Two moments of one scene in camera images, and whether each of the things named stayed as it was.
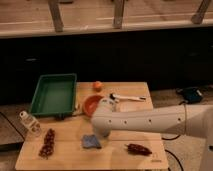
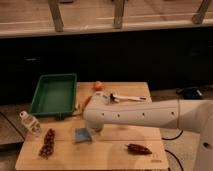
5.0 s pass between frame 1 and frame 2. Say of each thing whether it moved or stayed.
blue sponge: moved
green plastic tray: stayed
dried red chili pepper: stayed
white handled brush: stayed
